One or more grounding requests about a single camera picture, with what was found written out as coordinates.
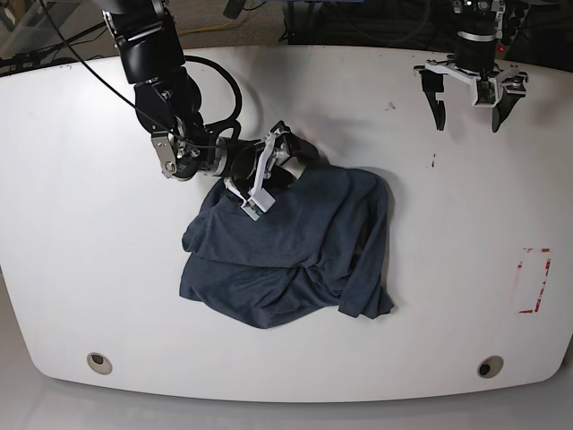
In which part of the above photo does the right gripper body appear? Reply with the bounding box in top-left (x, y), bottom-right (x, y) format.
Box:
top-left (221, 121), bottom-right (294, 197)

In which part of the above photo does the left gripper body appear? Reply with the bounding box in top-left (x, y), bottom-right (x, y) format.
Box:
top-left (414, 57), bottom-right (528, 97)

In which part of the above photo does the dark blue T-shirt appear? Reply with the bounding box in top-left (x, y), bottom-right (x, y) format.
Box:
top-left (179, 167), bottom-right (393, 329)

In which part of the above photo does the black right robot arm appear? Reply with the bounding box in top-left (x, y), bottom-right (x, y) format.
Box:
top-left (98, 1), bottom-right (321, 195)

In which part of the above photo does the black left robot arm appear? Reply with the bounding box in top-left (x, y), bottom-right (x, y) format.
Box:
top-left (415, 1), bottom-right (528, 133)

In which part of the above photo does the red tape rectangle marking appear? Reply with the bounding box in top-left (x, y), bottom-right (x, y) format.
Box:
top-left (513, 247), bottom-right (552, 315)

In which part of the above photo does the left table grommet hole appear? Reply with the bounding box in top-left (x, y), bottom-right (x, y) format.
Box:
top-left (87, 352), bottom-right (113, 375)

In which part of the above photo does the table grommet hole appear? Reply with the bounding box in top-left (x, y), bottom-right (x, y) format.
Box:
top-left (87, 352), bottom-right (113, 375)
top-left (477, 356), bottom-right (504, 379)

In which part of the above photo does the right table grommet hole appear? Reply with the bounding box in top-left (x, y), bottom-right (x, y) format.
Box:
top-left (477, 356), bottom-right (504, 379)

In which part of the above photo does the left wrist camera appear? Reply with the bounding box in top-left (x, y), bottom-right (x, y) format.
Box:
top-left (472, 78), bottom-right (499, 108)

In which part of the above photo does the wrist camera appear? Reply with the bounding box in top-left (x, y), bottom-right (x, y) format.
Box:
top-left (472, 78), bottom-right (499, 108)
top-left (241, 189), bottom-right (275, 221)

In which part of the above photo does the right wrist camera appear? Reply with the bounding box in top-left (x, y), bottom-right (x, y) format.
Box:
top-left (241, 189), bottom-right (275, 221)

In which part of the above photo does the yellow cable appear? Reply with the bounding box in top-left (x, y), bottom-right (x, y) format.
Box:
top-left (176, 17), bottom-right (236, 39)

